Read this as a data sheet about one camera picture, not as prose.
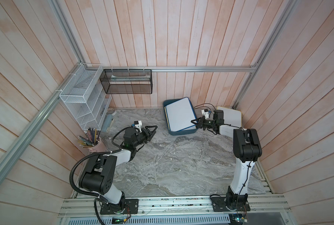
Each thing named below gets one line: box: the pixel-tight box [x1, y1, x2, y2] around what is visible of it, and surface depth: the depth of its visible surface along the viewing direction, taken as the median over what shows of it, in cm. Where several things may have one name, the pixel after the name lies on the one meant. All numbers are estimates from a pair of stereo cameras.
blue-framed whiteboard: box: [165, 97, 201, 132], surface depth 106 cm
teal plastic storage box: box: [162, 97, 199, 136], surface depth 106 cm
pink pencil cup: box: [88, 136, 107, 153], surface depth 88 cm
